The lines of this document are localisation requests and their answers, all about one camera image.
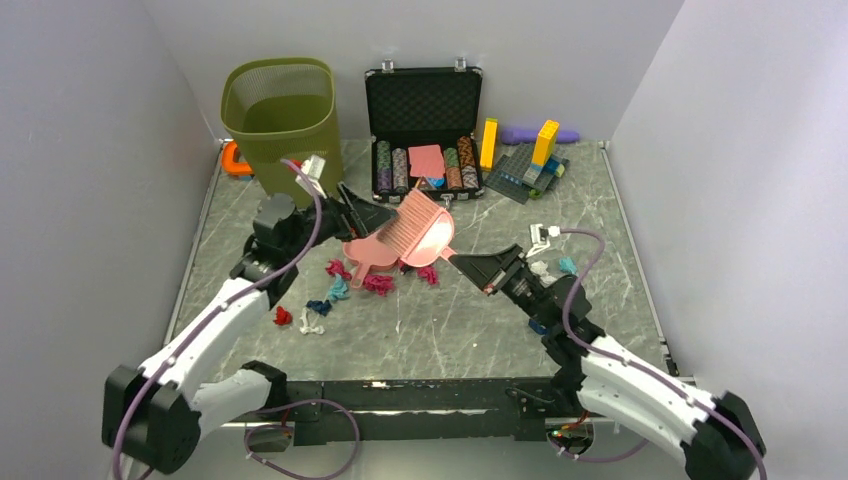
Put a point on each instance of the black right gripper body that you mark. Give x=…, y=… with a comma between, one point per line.
x=525, y=288

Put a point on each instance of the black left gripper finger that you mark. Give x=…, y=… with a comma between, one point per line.
x=369, y=217
x=353, y=214

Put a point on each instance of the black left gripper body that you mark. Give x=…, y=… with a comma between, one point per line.
x=332, y=223

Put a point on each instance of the pink plastic dustpan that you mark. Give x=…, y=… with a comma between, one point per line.
x=368, y=255

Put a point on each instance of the pink plastic hand brush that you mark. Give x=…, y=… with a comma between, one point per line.
x=422, y=231

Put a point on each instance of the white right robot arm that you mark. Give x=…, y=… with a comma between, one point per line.
x=713, y=436

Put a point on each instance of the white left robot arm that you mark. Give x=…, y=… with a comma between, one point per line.
x=158, y=412

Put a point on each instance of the white paper scrap right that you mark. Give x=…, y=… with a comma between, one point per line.
x=541, y=270

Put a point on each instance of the teal paper scrap right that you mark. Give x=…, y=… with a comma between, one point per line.
x=568, y=266

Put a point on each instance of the magenta paper scrap left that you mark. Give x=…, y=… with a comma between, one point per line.
x=336, y=267

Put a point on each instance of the magenta paper scrap centre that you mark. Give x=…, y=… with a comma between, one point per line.
x=429, y=274

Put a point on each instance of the small magenta paper scrap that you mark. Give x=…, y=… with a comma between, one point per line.
x=404, y=267

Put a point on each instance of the light blue paper scrap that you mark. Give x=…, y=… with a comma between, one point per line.
x=339, y=290

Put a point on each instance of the pink card stack in case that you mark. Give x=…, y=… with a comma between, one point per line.
x=426, y=161

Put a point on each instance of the dark blue paper scrap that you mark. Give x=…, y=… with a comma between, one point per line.
x=322, y=307

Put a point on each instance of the black poker chip case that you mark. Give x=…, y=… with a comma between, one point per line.
x=424, y=108

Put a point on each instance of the building block assembly on baseplate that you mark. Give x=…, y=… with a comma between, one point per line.
x=530, y=169

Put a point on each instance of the white twisted paper scrap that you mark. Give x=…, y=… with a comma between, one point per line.
x=307, y=326

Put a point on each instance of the yellow tall building block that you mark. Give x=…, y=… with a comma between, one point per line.
x=488, y=144

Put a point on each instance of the olive green mesh wastebasket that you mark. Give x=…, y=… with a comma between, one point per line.
x=284, y=109

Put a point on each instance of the purple cylinder toy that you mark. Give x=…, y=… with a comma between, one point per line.
x=516, y=135

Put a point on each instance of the magenta paper scrap by handle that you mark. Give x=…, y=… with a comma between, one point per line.
x=381, y=285

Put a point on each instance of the orange plastic handle object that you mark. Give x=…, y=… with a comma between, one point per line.
x=233, y=163

